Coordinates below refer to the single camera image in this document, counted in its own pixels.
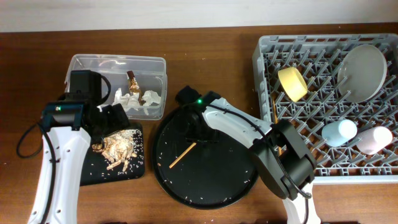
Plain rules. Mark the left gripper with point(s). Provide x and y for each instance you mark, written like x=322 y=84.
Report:
x=117 y=118

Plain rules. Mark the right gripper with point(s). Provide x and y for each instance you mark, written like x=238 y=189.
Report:
x=188 y=132

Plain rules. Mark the wooden chopstick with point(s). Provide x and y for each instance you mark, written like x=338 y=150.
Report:
x=188 y=149
x=275 y=119

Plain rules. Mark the white tissue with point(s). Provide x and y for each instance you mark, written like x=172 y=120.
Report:
x=148 y=99

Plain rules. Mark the food scraps and rice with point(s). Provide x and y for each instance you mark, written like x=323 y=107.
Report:
x=123 y=149

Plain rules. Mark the gold foil wrapper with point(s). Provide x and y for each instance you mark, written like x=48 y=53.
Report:
x=134 y=89

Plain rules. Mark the yellow bowl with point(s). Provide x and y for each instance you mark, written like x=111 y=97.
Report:
x=293 y=83

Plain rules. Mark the blue cup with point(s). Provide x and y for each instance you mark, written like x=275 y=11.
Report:
x=339 y=132

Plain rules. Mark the grey plate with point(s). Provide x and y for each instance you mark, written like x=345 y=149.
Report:
x=362 y=74

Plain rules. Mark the pink cup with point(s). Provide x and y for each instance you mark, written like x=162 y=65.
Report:
x=374 y=139

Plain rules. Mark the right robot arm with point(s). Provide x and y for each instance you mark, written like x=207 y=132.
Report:
x=282 y=159

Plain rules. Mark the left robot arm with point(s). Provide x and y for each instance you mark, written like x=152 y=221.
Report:
x=69 y=127

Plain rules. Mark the clear plastic waste bin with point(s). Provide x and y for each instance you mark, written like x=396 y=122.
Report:
x=150 y=73

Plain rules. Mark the grey dishwasher rack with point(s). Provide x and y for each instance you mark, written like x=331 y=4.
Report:
x=319 y=59

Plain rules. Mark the black rectangular tray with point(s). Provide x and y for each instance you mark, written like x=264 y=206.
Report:
x=94 y=168

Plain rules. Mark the round black serving tray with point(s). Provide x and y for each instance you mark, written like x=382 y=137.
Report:
x=210 y=176

